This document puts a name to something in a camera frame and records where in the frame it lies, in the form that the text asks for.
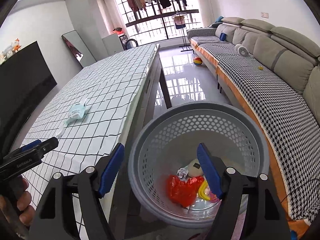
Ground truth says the light blue wipes packet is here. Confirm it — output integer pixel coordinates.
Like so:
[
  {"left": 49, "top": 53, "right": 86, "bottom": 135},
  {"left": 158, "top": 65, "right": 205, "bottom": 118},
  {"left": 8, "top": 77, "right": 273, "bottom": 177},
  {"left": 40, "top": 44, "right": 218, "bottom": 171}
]
[{"left": 64, "top": 98, "right": 87, "bottom": 126}]

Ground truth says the pink snack packet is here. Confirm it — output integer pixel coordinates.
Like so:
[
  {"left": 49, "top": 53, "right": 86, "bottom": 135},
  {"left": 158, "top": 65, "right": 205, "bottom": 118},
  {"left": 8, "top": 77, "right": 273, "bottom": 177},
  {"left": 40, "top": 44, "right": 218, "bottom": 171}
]
[{"left": 204, "top": 188, "right": 219, "bottom": 203}]

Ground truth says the yellow square lid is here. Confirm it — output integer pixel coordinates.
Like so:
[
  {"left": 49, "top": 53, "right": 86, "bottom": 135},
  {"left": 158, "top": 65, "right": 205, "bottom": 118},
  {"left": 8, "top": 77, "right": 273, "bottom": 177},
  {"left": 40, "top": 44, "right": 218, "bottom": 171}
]
[{"left": 197, "top": 180, "right": 211, "bottom": 201}]

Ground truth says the red plastic bag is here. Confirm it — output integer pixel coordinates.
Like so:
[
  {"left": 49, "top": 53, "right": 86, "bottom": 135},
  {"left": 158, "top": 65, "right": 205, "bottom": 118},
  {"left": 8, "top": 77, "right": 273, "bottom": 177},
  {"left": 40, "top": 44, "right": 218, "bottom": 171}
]
[{"left": 165, "top": 175, "right": 204, "bottom": 208}]

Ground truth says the beige fluffy round pouch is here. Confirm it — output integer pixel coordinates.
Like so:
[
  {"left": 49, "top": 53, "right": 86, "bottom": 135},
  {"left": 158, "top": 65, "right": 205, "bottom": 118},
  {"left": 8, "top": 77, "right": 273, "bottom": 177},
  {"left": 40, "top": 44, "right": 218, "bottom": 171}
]
[{"left": 187, "top": 159, "right": 203, "bottom": 177}]

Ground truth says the grey perforated trash basket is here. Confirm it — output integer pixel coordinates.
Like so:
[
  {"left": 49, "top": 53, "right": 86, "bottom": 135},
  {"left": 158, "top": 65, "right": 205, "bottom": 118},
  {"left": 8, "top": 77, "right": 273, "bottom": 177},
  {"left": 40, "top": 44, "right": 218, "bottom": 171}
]
[{"left": 128, "top": 101, "right": 270, "bottom": 229}]

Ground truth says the person's left hand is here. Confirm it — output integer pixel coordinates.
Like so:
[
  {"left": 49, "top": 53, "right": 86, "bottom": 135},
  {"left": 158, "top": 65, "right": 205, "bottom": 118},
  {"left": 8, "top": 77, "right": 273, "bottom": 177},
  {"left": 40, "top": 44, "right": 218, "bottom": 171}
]
[{"left": 1, "top": 176, "right": 35, "bottom": 227}]

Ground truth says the white grid tablecloth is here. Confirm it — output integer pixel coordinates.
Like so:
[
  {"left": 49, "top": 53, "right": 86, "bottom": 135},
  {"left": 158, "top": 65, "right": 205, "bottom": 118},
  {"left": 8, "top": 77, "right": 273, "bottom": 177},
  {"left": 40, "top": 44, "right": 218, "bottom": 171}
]
[{"left": 23, "top": 44, "right": 159, "bottom": 207}]

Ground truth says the black television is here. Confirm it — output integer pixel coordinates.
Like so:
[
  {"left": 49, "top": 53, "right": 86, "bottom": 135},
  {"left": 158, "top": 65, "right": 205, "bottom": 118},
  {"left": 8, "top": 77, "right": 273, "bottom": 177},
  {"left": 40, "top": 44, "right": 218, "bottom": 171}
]
[{"left": 0, "top": 41, "right": 57, "bottom": 154}]

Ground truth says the plush toys row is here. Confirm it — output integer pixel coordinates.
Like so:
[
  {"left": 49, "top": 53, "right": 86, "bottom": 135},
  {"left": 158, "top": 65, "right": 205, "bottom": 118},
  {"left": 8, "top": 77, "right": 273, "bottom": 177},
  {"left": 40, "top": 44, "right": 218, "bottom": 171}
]
[{"left": 0, "top": 38, "right": 21, "bottom": 64}]

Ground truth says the houndstooth sofa cover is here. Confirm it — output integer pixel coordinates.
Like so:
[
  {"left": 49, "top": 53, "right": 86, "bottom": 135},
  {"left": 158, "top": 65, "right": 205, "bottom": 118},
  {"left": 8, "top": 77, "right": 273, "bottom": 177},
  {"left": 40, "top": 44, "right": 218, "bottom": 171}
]
[{"left": 187, "top": 24, "right": 319, "bottom": 225}]

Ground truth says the leaning floor mirror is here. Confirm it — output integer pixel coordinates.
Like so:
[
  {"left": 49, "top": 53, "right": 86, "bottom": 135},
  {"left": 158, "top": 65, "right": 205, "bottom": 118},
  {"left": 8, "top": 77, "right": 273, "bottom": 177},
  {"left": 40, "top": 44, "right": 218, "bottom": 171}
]
[{"left": 61, "top": 30, "right": 96, "bottom": 68}]

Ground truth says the grey cabinet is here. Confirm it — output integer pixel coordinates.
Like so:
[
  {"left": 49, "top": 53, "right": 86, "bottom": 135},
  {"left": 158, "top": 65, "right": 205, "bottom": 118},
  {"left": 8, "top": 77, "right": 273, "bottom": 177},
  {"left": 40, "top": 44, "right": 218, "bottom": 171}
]
[{"left": 102, "top": 34, "right": 124, "bottom": 56}]

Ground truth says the grey sofa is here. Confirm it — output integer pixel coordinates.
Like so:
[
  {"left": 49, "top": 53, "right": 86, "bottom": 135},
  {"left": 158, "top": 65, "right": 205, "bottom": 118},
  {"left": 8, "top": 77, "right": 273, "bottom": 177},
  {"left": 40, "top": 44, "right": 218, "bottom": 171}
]
[{"left": 215, "top": 16, "right": 320, "bottom": 123}]

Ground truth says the white small fan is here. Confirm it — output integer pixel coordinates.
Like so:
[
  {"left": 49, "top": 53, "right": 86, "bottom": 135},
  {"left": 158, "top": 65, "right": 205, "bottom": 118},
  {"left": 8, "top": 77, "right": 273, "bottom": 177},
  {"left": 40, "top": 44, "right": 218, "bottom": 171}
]
[{"left": 235, "top": 44, "right": 249, "bottom": 57}]

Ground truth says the colourful ball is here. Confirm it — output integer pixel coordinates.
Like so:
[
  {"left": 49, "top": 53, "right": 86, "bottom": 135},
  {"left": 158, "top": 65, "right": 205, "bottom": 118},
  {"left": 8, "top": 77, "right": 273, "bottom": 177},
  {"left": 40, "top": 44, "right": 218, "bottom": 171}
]
[{"left": 193, "top": 57, "right": 203, "bottom": 66}]

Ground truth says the clothes rack stand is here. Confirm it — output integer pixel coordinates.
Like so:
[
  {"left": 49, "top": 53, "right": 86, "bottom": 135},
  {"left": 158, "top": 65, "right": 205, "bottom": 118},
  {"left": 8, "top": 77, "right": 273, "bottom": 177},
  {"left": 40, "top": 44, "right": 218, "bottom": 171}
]
[{"left": 172, "top": 11, "right": 193, "bottom": 52}]

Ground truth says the blue cushion roll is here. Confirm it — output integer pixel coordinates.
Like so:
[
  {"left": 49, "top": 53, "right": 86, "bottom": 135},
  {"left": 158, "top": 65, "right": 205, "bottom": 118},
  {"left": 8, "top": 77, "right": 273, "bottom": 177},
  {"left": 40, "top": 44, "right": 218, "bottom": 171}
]
[{"left": 219, "top": 33, "right": 227, "bottom": 41}]

